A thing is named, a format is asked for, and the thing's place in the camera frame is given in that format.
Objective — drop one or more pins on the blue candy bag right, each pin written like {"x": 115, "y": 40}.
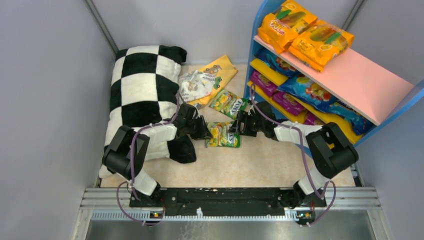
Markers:
{"x": 360, "y": 125}

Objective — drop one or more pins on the black white checkered pillow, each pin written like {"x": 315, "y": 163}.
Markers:
{"x": 144, "y": 86}

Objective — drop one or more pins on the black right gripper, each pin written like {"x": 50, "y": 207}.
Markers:
{"x": 245, "y": 124}

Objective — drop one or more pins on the yellow white printed cloth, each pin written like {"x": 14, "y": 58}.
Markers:
{"x": 199, "y": 87}

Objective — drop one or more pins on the orange candy bag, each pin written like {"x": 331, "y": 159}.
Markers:
{"x": 279, "y": 28}

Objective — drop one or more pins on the blue candy bag middle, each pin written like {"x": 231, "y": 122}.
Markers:
{"x": 308, "y": 91}

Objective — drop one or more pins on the purple candy bag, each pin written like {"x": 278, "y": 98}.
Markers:
{"x": 287, "y": 102}
{"x": 312, "y": 120}
{"x": 267, "y": 86}

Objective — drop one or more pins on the blue candy bag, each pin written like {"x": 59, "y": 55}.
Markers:
{"x": 308, "y": 91}
{"x": 276, "y": 63}
{"x": 360, "y": 125}

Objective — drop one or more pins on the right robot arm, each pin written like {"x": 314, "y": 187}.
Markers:
{"x": 329, "y": 147}

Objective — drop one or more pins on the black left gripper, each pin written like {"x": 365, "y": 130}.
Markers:
{"x": 197, "y": 127}

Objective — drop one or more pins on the blue yellow pink shelf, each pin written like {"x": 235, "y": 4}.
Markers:
{"x": 370, "y": 77}

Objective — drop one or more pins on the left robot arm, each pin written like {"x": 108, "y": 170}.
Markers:
{"x": 170, "y": 138}

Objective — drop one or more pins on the green yellow candy bag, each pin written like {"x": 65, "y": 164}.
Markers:
{"x": 228, "y": 103}

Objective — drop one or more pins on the grey aluminium rail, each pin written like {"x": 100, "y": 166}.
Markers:
{"x": 113, "y": 204}

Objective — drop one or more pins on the blue candy bag upper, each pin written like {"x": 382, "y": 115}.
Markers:
{"x": 276, "y": 63}

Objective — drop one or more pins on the orange candy bag floor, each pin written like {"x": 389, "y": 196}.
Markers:
{"x": 320, "y": 43}

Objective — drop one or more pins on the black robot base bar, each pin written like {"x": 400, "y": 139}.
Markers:
{"x": 226, "y": 202}

